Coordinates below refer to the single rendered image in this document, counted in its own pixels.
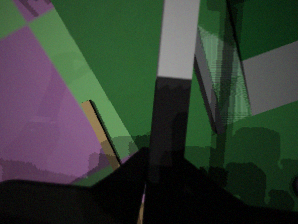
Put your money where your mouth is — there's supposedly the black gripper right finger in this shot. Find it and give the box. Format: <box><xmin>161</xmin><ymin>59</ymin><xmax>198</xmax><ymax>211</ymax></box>
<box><xmin>178</xmin><ymin>158</ymin><xmax>298</xmax><ymax>224</ymax></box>

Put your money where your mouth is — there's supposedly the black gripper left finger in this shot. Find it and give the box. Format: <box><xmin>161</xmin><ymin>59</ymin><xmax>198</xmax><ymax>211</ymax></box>
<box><xmin>0</xmin><ymin>147</ymin><xmax>149</xmax><ymax>224</ymax></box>

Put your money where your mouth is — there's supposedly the green flat mat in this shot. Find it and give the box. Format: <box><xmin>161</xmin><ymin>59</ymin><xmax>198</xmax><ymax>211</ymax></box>
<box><xmin>50</xmin><ymin>0</ymin><xmax>298</xmax><ymax>212</ymax></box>

